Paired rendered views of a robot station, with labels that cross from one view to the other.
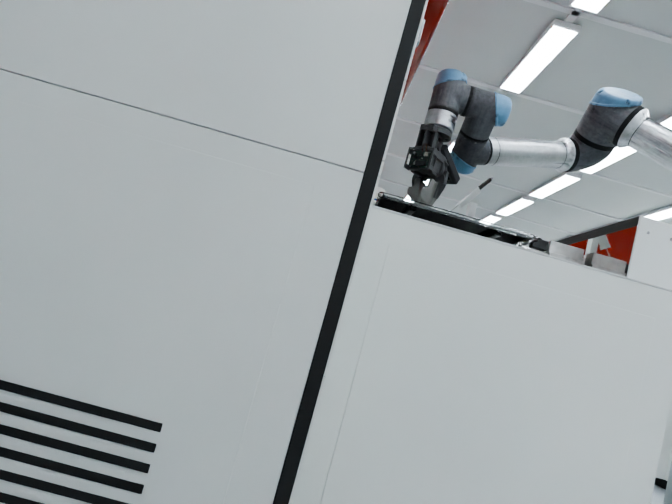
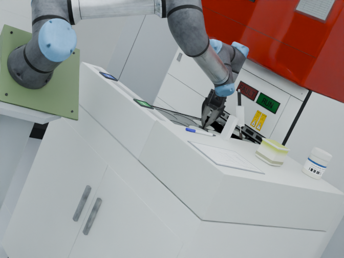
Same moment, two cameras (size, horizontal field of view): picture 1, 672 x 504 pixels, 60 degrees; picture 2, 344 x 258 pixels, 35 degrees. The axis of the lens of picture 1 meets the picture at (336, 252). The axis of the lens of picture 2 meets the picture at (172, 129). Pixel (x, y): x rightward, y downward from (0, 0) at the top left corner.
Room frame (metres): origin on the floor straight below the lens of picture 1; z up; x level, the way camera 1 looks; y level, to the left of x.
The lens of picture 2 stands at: (2.97, -1.68, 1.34)
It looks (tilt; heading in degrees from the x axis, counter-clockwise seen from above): 13 degrees down; 139
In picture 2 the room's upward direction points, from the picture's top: 25 degrees clockwise
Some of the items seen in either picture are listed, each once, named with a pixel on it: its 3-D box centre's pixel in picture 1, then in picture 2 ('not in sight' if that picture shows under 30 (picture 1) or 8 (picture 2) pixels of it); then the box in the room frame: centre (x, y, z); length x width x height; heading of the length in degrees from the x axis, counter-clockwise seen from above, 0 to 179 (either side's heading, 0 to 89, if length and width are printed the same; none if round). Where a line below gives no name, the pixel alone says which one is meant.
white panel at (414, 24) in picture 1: (375, 134); (222, 96); (1.25, -0.01, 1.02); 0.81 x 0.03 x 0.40; 1
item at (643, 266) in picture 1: (588, 267); (117, 108); (1.39, -0.60, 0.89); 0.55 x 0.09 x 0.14; 1
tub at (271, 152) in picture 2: not in sight; (272, 152); (1.83, -0.26, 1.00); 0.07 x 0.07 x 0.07; 9
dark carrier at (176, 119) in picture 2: (438, 228); (200, 131); (1.45, -0.23, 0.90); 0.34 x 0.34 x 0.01; 1
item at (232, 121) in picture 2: (466, 207); (235, 122); (1.70, -0.34, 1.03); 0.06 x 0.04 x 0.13; 91
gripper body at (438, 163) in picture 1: (430, 153); (219, 93); (1.37, -0.16, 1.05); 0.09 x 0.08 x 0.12; 140
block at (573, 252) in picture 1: (563, 251); not in sight; (1.32, -0.50, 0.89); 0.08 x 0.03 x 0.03; 91
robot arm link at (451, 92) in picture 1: (448, 94); (235, 57); (1.38, -0.16, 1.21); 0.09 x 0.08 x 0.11; 91
